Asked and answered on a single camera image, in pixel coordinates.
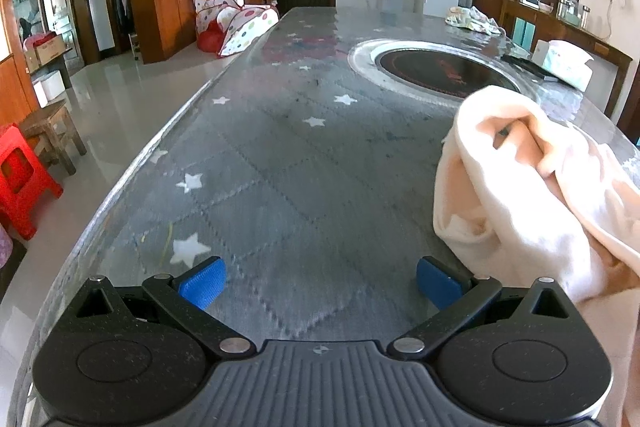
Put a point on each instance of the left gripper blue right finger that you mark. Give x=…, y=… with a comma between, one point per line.
x=459, y=301

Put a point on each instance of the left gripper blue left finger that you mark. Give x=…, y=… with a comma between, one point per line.
x=183, y=301

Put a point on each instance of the cream white garment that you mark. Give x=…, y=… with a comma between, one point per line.
x=518, y=196

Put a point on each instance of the red plastic stool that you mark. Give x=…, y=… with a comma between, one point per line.
x=23, y=181

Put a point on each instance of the small wooden stool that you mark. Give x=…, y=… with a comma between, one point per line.
x=54, y=128

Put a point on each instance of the round black induction cooktop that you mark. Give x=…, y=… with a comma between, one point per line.
x=432, y=72

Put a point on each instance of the black remote on table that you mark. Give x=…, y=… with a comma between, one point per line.
x=529, y=66

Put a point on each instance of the tissue pack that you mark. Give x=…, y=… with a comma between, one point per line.
x=565, y=61

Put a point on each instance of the polka dot play tent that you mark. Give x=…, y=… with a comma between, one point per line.
x=225, y=28

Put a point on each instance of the crumpled patterned cloth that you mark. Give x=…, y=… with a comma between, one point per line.
x=474, y=20

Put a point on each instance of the wooden console table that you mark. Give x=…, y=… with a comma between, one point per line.
x=548, y=27

